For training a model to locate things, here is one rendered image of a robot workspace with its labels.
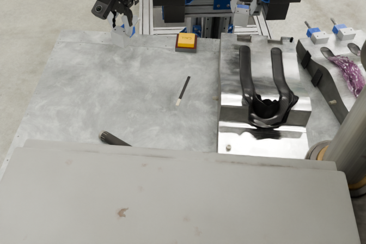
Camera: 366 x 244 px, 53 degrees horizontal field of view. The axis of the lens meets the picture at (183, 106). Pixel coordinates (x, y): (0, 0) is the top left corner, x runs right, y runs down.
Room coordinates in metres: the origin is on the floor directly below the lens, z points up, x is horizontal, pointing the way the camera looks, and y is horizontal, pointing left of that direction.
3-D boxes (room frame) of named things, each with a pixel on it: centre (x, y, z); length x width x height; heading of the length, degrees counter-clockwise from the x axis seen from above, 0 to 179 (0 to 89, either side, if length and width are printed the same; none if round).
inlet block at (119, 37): (1.01, 0.19, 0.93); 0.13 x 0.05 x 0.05; 152
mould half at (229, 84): (0.79, -0.25, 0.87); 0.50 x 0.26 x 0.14; 177
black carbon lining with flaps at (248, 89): (0.81, -0.26, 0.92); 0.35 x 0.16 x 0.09; 177
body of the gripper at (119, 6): (0.99, 0.20, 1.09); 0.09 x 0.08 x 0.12; 152
